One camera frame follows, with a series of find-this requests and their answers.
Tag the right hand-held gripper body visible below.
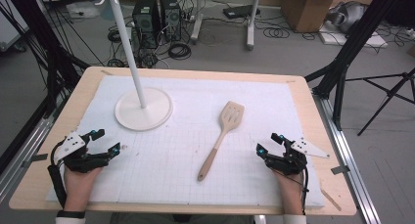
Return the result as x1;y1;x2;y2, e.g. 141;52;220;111
264;137;331;177

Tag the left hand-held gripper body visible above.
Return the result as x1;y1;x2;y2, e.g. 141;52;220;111
53;130;112;174

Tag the beige slotted spatula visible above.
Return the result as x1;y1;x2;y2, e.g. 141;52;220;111
197;100;246;183

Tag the white hook stand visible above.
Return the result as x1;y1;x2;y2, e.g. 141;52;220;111
82;0;174;132

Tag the person's left hand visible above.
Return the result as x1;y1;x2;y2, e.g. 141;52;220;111
63;164;104;212

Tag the person's right hand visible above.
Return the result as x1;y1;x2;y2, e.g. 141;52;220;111
271;169;306;216

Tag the black table clip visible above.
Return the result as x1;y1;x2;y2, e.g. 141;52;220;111
330;164;351;176
21;153;49;168

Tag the black wristband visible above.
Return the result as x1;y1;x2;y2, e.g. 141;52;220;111
56;209;87;219

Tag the white grid mat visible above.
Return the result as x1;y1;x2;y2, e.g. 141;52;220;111
45;74;326;208

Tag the white desk leg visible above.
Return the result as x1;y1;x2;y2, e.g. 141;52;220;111
190;0;208;45
246;0;262;51

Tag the black tripod stand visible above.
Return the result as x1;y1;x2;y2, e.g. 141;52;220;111
345;66;415;137

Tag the black computer tower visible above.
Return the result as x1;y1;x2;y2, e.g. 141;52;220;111
131;0;161;50
159;0;182;42

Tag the cardboard box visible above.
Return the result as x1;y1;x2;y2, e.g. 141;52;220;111
281;0;345;34

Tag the flat black device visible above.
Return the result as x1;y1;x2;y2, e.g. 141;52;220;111
222;4;261;21

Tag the white foam board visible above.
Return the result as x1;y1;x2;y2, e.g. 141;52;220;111
318;21;390;49

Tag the grey rounded appliance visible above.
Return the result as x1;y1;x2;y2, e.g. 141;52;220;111
325;0;369;34

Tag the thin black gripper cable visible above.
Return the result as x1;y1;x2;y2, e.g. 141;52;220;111
300;164;310;216

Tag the thick black gripper cable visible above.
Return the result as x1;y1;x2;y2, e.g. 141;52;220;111
47;140;69;209

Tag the aluminium rail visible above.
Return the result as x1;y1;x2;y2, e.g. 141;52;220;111
0;115;56;202
312;92;382;224

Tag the black metal frame strut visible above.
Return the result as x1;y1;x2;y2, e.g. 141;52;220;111
0;0;91;118
304;0;404;131

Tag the black cable coil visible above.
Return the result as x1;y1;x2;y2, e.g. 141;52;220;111
167;41;193;61

